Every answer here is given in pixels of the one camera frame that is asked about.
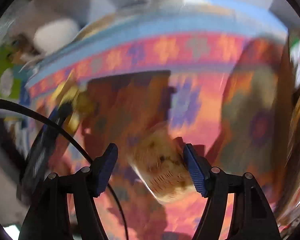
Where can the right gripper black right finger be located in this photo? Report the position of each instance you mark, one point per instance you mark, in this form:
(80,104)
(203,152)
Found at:
(252,217)

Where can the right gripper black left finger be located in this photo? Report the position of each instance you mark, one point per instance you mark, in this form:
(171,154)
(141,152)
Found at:
(48,216)

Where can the clear biscuit stick bag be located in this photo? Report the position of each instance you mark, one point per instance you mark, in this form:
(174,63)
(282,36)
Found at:
(69,91)

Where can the yellow square pastry packet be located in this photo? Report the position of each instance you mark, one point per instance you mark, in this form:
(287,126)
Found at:
(158,161)

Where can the green cover book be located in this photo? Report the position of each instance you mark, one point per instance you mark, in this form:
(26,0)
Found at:
(10,84)

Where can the white ribbed vase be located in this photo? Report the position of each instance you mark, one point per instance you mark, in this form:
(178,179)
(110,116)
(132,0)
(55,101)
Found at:
(54,35)

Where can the gold ribbed bowl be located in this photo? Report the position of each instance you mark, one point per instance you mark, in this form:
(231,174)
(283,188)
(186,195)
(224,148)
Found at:
(287,133)

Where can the floral woven tablecloth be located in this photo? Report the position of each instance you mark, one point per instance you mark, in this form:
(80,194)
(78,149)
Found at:
(211,79)

